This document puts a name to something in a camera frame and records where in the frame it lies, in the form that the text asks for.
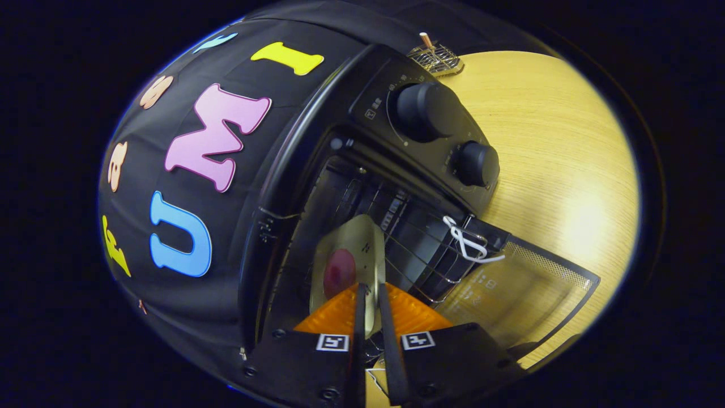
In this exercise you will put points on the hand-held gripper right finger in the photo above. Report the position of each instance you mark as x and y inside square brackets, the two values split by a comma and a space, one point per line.
[447, 357]

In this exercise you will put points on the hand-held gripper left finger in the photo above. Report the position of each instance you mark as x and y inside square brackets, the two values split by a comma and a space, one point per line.
[306, 362]

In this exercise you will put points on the pink round food slice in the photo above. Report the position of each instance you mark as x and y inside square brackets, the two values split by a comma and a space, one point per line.
[338, 272]

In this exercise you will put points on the cream square plate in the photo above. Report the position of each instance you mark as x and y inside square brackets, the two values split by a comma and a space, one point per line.
[363, 243]

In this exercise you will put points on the black toaster oven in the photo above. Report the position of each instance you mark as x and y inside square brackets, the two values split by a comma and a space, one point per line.
[362, 107]

